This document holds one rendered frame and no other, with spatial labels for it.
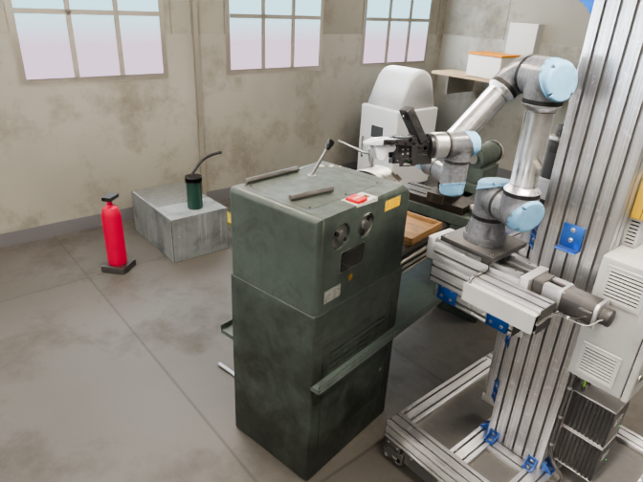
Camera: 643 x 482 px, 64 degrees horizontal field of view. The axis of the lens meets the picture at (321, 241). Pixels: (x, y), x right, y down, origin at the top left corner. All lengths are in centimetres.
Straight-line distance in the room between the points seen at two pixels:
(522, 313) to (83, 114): 383
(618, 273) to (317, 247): 97
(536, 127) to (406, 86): 400
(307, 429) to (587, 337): 114
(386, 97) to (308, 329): 411
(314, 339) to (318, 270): 29
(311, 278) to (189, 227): 239
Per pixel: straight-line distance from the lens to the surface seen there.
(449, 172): 158
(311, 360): 202
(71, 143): 472
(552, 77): 164
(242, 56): 524
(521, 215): 174
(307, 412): 220
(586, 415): 229
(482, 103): 174
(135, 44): 477
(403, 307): 264
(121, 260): 411
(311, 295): 187
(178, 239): 411
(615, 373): 200
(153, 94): 488
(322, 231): 175
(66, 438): 285
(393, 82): 574
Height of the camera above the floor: 193
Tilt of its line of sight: 25 degrees down
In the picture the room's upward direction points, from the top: 3 degrees clockwise
